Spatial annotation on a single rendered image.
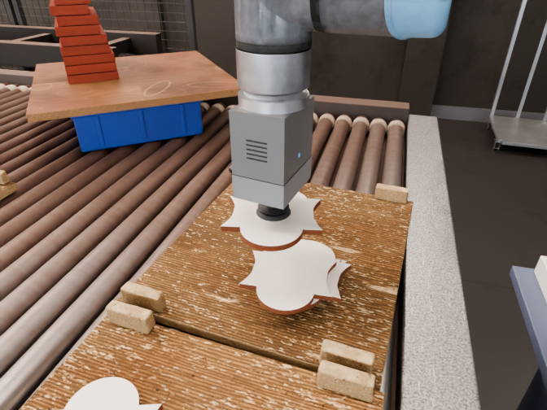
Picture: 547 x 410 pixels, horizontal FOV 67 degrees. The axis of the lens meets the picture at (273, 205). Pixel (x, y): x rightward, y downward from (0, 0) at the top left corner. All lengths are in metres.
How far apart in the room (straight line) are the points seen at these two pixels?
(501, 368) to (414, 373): 1.34
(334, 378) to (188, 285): 0.25
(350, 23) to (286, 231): 0.23
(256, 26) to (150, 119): 0.71
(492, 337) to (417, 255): 1.28
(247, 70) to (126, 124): 0.69
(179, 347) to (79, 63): 0.87
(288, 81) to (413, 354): 0.35
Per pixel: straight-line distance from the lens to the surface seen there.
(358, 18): 0.38
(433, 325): 0.60
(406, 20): 0.38
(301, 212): 0.51
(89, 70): 1.22
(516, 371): 1.89
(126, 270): 0.68
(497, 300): 2.14
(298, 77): 0.41
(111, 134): 1.08
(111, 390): 0.50
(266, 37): 0.40
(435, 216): 0.82
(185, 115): 1.09
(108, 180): 0.95
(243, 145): 0.44
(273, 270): 0.56
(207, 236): 0.68
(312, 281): 0.54
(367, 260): 0.64
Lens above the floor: 1.33
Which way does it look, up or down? 32 degrees down
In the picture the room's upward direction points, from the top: straight up
